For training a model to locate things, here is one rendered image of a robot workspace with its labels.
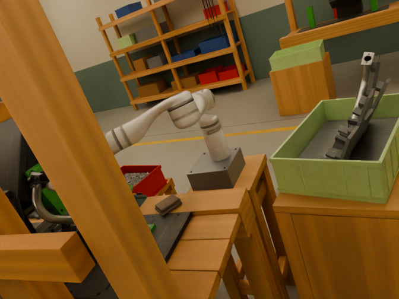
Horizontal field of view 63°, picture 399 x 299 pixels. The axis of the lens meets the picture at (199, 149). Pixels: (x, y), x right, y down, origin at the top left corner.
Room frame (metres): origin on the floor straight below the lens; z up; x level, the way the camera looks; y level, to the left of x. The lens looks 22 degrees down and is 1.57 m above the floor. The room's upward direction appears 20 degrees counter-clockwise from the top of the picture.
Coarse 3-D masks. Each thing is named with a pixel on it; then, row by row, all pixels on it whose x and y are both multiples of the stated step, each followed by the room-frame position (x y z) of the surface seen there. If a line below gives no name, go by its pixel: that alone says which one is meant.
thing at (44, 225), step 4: (52, 212) 1.13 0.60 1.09; (56, 212) 1.13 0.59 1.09; (44, 220) 1.09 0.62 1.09; (40, 224) 1.07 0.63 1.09; (44, 224) 1.07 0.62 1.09; (48, 224) 1.09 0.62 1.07; (52, 224) 1.09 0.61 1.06; (56, 224) 1.11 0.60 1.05; (60, 224) 1.11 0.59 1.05; (72, 224) 1.14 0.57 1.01; (36, 228) 1.05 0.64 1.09; (40, 228) 1.06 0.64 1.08; (44, 228) 1.07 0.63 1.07; (48, 228) 1.07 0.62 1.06; (52, 228) 1.08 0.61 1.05; (56, 228) 1.10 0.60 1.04; (60, 228) 1.10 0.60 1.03; (40, 232) 1.05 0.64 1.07; (44, 232) 1.05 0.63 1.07; (48, 232) 1.07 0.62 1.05; (52, 232) 1.07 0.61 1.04; (56, 232) 1.09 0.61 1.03
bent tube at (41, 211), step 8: (40, 184) 1.11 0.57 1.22; (32, 192) 1.08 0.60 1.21; (40, 192) 1.09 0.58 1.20; (32, 200) 1.06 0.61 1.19; (40, 200) 1.07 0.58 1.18; (40, 208) 1.04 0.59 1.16; (40, 216) 1.04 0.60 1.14; (48, 216) 1.04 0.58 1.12; (56, 216) 1.06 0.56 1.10; (64, 216) 1.08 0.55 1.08
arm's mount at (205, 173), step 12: (204, 156) 1.49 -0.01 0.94; (240, 156) 1.41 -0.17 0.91; (192, 168) 1.40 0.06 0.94; (204, 168) 1.35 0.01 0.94; (216, 168) 1.30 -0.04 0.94; (228, 168) 1.26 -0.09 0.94; (240, 168) 1.37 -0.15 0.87; (192, 180) 1.35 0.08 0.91; (204, 180) 1.32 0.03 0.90; (216, 180) 1.29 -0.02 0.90; (228, 180) 1.26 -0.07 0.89
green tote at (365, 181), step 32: (384, 96) 1.39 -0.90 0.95; (320, 128) 1.53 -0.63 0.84; (288, 160) 1.12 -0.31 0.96; (320, 160) 1.03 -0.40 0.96; (352, 160) 0.96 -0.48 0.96; (384, 160) 0.91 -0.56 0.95; (288, 192) 1.16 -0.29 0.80; (320, 192) 1.05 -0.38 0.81; (352, 192) 0.97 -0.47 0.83; (384, 192) 0.90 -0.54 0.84
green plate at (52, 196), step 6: (30, 168) 1.17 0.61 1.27; (36, 168) 1.19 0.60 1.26; (42, 168) 1.20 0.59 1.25; (42, 192) 1.14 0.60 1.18; (48, 192) 1.15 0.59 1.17; (54, 192) 1.17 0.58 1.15; (42, 198) 1.16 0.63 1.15; (48, 198) 1.13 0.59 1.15; (54, 198) 1.15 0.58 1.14; (48, 204) 1.16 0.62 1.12; (54, 204) 1.13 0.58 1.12; (60, 204) 1.15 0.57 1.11; (60, 210) 1.13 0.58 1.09; (66, 210) 1.15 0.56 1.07
